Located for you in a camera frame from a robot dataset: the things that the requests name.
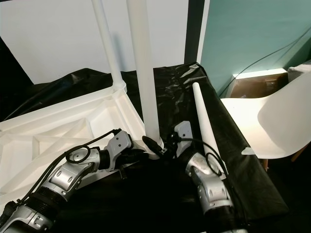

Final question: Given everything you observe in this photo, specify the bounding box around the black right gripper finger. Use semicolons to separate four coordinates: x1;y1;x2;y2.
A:
141;135;164;155

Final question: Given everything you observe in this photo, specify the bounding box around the white wall panel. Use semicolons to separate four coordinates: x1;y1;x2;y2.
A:
0;0;190;85

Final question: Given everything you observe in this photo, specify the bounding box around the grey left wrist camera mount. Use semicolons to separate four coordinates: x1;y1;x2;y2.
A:
105;130;133;168

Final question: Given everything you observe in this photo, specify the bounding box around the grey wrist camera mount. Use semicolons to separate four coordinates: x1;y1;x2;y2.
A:
105;130;133;168
173;121;194;147

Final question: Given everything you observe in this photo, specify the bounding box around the white plastic table leg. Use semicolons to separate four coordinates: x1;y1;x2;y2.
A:
126;0;161;142
191;82;227;166
91;0;127;94

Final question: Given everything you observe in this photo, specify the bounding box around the black vertical wall post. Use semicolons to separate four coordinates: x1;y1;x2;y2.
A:
184;0;205;65

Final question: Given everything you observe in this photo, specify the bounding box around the white plastic chair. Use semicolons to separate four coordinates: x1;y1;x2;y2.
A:
221;73;311;160

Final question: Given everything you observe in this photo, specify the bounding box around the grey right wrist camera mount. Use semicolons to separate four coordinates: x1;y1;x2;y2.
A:
173;121;194;147

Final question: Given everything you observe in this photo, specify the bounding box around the black wall cable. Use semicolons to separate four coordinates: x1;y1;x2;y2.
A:
219;39;311;95

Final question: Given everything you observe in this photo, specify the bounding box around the grey cushion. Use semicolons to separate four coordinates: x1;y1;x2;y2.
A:
288;63;311;82

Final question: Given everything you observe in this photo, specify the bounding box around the white plastic table top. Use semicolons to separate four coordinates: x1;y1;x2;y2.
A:
0;80;162;205

